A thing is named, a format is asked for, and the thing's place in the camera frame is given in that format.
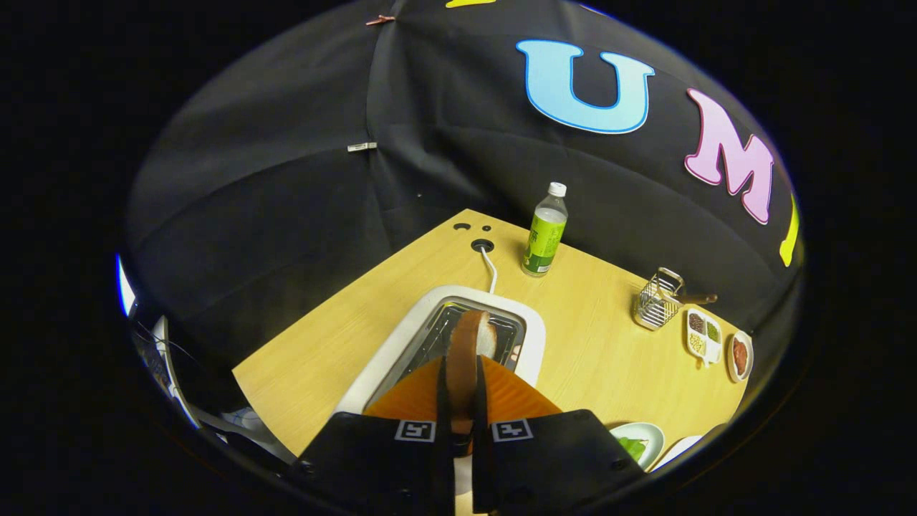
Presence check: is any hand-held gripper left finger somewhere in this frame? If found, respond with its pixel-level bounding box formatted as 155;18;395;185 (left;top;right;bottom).
287;356;456;516

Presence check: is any white square plate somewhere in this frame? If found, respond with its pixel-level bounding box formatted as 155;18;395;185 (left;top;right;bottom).
650;434;706;472

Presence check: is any white toaster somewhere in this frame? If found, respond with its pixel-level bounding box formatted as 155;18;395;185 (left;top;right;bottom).
335;285;547;415

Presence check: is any white toaster cable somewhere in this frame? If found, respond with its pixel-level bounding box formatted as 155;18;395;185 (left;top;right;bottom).
479;247;499;295

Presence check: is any black backdrop cloth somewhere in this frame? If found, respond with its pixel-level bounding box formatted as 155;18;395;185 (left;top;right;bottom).
122;0;807;402

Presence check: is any green label water bottle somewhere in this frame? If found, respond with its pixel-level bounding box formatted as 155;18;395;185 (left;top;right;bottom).
521;182;569;278

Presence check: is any bread slice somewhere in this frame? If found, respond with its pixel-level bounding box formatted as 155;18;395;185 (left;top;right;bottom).
446;310;497;434

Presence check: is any wire cutlery holder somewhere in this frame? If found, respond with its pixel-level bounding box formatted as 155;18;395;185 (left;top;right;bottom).
633;267;686;331

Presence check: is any white divided dish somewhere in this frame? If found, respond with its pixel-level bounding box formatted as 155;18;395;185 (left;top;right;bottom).
686;308;723;368

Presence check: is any pale green round plate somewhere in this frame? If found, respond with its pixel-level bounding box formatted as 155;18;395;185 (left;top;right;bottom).
609;422;666;472

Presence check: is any white oval meat plate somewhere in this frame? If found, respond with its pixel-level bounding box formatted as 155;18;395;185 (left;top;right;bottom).
726;330;754;383

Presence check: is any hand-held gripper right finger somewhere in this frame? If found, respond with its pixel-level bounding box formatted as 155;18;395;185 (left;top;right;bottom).
471;356;645;515

